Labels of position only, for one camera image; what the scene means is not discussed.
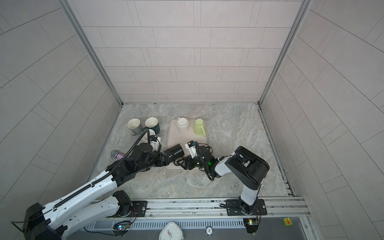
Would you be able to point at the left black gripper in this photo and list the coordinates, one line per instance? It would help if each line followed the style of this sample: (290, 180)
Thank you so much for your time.
(160, 157)

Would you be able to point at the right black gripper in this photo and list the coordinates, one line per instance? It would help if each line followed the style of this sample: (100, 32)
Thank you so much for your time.
(186, 160)

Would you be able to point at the black mug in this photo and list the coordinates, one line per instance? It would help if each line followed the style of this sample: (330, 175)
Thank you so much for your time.
(174, 153)

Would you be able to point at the pink mug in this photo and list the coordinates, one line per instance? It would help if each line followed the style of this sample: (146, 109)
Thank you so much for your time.
(148, 134)

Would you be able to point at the dark green mug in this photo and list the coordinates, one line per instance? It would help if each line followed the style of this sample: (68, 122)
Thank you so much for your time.
(153, 124)

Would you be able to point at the grey mug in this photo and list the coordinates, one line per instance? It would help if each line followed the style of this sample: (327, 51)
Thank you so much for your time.
(135, 126)

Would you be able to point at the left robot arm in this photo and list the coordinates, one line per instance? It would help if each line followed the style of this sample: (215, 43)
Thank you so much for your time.
(59, 219)

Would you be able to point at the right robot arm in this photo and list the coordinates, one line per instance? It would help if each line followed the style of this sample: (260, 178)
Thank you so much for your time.
(249, 168)

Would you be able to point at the light green mug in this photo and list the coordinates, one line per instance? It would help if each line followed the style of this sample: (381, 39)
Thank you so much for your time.
(200, 128)

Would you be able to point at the white mug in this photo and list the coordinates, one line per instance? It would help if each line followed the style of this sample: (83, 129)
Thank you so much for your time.
(182, 125)

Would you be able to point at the beige plastic tray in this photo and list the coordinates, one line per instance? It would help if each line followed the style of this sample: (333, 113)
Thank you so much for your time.
(175, 137)

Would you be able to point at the purple glitter tube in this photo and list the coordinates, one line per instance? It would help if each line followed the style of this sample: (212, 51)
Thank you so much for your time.
(115, 154)

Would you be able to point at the white kitchen timer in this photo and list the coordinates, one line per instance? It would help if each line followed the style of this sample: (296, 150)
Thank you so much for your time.
(171, 232)

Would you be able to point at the left circuit board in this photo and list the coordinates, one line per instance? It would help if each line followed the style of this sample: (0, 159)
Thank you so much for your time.
(122, 226)

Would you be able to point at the circuit board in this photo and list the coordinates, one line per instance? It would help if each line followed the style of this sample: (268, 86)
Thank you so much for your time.
(122, 226)
(251, 225)

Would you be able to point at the round blue badge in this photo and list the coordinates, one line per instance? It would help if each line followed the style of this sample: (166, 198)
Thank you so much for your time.
(209, 231)

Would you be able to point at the right circuit board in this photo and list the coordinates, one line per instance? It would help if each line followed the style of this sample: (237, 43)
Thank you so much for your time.
(251, 225)

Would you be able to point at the yellow sticker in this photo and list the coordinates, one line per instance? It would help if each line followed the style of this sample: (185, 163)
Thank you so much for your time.
(287, 222)

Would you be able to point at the aluminium mounting rail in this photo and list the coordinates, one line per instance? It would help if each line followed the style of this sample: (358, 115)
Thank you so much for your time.
(214, 208)

